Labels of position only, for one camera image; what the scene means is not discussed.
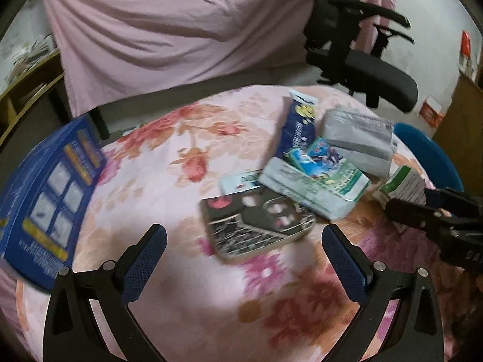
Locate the pale teal packet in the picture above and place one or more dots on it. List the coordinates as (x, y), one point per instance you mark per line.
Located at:
(237, 183)

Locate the grey soft packet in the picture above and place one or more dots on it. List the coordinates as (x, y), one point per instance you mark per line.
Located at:
(358, 139)

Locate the small red wall paper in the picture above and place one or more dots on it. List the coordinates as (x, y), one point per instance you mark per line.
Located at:
(466, 43)

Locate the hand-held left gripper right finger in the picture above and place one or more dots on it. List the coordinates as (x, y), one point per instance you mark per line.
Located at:
(345, 262)

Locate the pink hanging cloth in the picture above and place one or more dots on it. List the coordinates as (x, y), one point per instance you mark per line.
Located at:
(169, 26)

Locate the wooden cabinet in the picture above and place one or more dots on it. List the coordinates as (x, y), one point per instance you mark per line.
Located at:
(468, 109)

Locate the silver and black blister pack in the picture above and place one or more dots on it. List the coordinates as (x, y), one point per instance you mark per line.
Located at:
(249, 230)

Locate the green and white carton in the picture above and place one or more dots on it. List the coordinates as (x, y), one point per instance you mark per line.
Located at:
(402, 184)

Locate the floral tablecloth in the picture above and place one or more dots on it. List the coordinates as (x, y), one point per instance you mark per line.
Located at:
(169, 196)

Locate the black office chair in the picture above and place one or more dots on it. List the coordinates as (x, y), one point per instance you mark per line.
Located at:
(373, 71)

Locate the blue cardboard box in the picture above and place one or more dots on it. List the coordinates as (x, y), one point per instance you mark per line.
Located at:
(41, 203)

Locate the wooden shelf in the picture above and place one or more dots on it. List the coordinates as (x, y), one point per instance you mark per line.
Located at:
(26, 83)

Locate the dark blue sachet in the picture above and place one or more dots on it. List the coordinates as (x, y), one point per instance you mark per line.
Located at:
(298, 124)

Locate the red and white box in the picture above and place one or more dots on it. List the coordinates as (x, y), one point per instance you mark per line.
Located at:
(432, 111)

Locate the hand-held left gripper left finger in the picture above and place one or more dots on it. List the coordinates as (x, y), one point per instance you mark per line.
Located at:
(145, 260)

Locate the colourful card packet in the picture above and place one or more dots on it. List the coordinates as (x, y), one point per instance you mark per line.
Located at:
(319, 156)

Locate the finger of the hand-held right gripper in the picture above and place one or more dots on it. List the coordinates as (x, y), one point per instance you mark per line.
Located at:
(415, 215)
(449, 198)

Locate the white and green packet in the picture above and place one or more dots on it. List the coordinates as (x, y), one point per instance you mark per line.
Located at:
(302, 188)

